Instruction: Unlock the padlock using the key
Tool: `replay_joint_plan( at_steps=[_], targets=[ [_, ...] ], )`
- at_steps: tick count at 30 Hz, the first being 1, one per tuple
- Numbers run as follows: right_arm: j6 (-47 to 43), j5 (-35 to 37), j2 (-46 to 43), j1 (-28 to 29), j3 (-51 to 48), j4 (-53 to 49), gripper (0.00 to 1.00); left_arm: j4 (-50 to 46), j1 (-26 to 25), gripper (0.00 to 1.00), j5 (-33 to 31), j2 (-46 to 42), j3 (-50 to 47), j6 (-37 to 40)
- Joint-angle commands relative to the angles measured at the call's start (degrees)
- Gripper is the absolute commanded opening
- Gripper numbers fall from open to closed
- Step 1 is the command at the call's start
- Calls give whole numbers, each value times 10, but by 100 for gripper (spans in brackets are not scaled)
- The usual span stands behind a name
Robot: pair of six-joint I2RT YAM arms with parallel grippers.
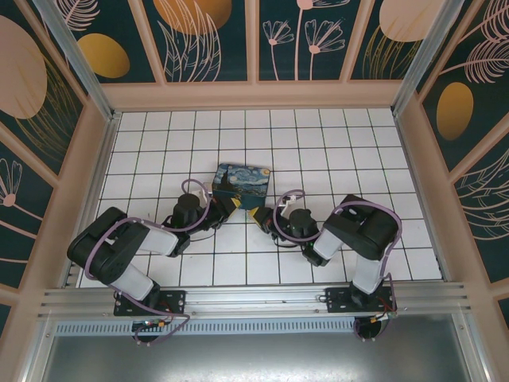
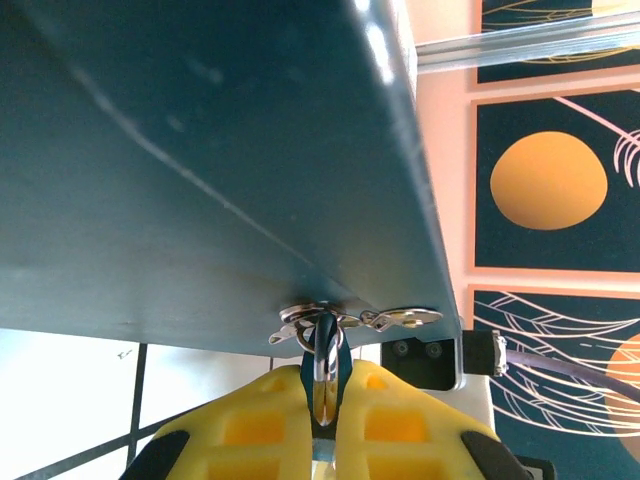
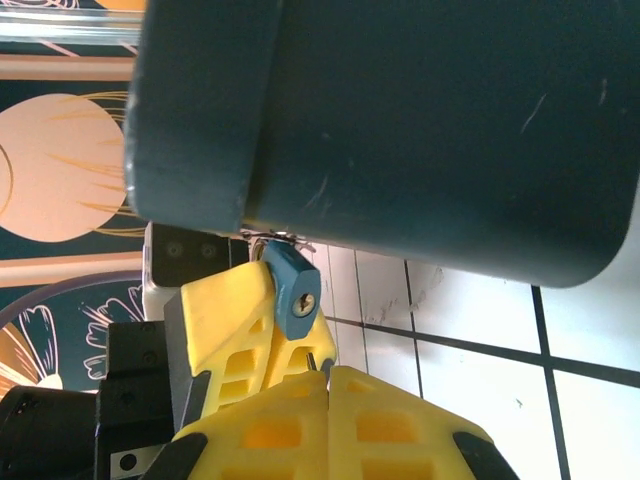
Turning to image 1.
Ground panel yellow oval leaf branch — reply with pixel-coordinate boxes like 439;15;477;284
415;0;509;154

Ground starry night print box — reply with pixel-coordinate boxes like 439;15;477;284
212;162;274;211

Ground panel pink leaf outlines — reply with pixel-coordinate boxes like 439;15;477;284
453;131;509;286

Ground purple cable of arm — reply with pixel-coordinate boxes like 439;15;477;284
273;189;402;343
85;177;212;347

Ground panel orange circle leaf outlines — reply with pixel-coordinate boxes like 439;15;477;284
141;0;255;84

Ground panel large cream oval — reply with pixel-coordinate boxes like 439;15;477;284
0;0;87;180

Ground panel yellow oval pink feather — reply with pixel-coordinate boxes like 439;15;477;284
51;0;158;84

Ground aluminium mounting rail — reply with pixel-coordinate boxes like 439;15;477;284
37;281;474;319

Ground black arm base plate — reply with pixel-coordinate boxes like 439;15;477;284
324;286;398;314
114;289;187;318

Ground panel cream oval yellow lines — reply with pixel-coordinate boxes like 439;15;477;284
348;0;438;80

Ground panel pink flower outlines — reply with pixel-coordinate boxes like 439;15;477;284
258;0;349;83

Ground grey metal sheet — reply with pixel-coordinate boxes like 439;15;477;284
23;312;492;382

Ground aluminium side rail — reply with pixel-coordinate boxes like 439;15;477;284
392;112;451;282
63;112;122;288

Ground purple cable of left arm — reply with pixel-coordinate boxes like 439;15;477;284
85;177;212;347

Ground aluminium frame post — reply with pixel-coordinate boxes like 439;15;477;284
391;0;464;116
31;0;120;123

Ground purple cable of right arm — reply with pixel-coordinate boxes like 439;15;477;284
273;189;402;343

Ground perforated metal cable tray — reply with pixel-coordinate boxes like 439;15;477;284
53;320;458;338

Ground panel single flower outline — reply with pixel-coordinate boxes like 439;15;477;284
0;138;56;291

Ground black arm base connector housing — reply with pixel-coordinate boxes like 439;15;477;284
352;312;398;342
132;318;168;344

